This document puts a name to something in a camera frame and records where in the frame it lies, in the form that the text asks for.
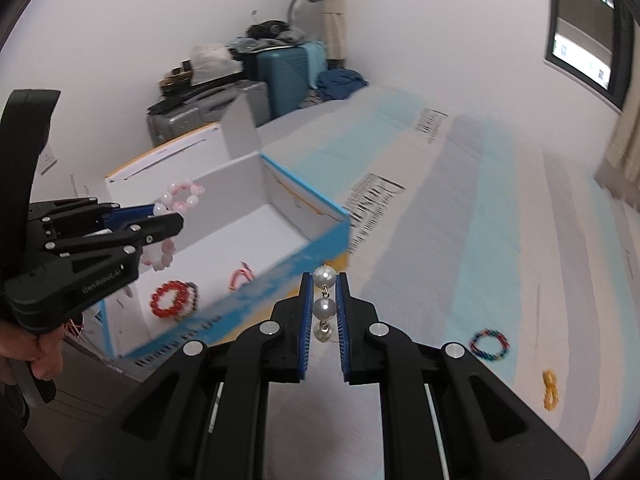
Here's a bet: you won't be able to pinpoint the white pearl earring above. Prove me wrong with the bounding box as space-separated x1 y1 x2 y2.
312 264 337 342

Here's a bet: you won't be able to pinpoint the pink white bead bracelet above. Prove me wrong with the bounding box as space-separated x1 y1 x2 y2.
139 179 206 272

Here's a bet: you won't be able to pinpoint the red bead bracelet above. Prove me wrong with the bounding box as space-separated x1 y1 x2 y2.
150 280 194 320

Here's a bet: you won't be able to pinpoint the red cord gold charm bracelet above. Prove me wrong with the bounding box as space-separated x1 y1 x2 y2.
228 260 257 292

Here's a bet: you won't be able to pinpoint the multicolour bead bracelet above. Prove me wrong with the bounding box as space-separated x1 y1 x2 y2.
468 327 511 362

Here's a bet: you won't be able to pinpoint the yellow bead bracelet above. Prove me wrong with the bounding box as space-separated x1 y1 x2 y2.
541 368 560 412

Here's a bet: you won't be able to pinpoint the person's left hand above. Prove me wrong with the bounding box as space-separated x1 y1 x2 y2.
0 322 65 385

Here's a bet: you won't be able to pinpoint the blue yellow cardboard box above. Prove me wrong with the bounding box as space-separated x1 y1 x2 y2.
76 96 349 376

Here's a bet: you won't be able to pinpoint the grey suitcase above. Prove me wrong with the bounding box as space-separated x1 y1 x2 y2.
146 79 272 146

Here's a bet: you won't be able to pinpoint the striped bed sheet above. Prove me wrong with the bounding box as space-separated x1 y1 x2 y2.
258 87 639 479

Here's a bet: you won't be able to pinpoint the black items on suitcase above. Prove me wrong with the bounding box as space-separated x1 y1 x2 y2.
158 60 193 96

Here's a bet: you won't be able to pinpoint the white plastic bag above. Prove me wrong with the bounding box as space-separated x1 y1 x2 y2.
190 44 243 84

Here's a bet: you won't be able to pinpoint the teal suitcase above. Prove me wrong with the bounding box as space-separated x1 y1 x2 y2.
243 41 326 118

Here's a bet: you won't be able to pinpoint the black clothes on suitcase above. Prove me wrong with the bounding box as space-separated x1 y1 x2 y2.
229 20 305 54

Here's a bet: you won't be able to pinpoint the blue clothes pile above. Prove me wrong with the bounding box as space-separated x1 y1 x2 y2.
317 68 369 101

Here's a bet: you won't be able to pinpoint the beige right curtain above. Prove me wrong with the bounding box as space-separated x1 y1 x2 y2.
596 42 640 210

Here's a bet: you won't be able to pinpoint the beige curtain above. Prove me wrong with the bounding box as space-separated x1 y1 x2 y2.
596 42 640 210
322 0 347 64

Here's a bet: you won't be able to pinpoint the beige left curtain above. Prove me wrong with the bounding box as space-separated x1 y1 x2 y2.
322 0 347 64

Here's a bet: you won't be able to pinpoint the dark framed window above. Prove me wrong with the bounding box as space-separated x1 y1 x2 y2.
546 0 634 110

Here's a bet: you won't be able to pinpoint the brown bead bracelet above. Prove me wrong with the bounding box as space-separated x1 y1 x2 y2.
174 282 201 319

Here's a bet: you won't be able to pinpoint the white wall socket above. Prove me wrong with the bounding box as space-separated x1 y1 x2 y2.
38 144 58 176

